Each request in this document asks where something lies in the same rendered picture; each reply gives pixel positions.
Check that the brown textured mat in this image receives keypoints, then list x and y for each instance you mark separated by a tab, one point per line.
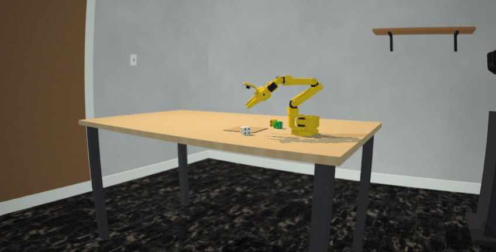
252	129

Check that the green die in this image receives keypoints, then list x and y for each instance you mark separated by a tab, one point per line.
278	125

